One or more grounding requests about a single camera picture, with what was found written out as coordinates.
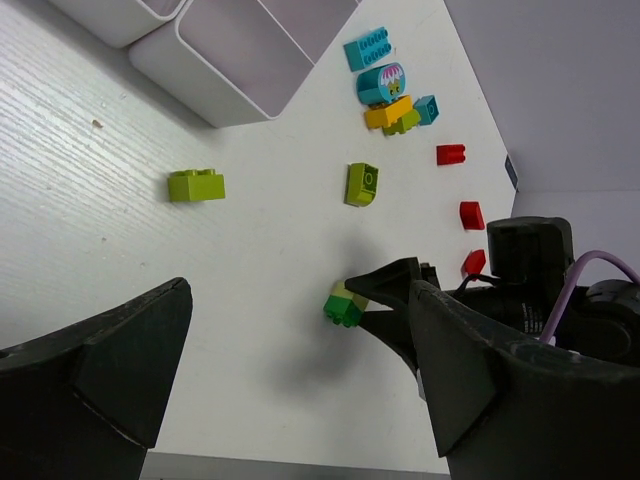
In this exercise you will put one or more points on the green and pale lego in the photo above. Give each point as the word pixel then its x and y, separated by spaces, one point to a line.
pixel 344 307

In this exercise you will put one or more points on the teal small lego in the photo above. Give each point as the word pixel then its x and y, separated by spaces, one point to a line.
pixel 428 110

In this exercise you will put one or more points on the lime sloped lego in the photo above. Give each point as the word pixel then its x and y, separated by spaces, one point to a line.
pixel 361 185

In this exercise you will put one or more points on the red lego brick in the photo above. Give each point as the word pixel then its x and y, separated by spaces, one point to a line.
pixel 450 154
pixel 471 216
pixel 474 263

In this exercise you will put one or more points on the lime rounded lego brick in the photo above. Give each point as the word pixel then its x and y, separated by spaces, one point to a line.
pixel 405 123

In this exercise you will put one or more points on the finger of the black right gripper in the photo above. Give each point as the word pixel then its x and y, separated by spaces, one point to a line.
pixel 392 328
pixel 390 285

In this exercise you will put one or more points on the blue long lego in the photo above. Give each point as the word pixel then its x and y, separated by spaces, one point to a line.
pixel 367 49

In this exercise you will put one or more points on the teal printed round lego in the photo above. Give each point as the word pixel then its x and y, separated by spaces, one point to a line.
pixel 381 85

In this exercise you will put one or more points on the blue label right corner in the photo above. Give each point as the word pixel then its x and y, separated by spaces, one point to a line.
pixel 511 172

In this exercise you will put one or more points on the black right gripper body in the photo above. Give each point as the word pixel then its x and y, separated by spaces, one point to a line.
pixel 528 264

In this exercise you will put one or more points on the olive lime small lego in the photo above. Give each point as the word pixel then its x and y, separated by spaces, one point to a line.
pixel 196 186

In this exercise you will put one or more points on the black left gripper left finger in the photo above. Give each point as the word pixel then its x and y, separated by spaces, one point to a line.
pixel 88 401

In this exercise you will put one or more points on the white compartment container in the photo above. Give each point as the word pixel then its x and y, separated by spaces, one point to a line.
pixel 231 62

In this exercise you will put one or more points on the red lego brick far right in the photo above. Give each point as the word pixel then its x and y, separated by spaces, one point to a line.
pixel 474 263

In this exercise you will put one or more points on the red lego brick top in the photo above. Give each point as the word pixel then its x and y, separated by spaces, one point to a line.
pixel 450 154

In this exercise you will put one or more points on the yellow lego brick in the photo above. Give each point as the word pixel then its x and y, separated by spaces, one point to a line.
pixel 385 115

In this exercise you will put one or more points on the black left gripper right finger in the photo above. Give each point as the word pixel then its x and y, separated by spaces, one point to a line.
pixel 504 405

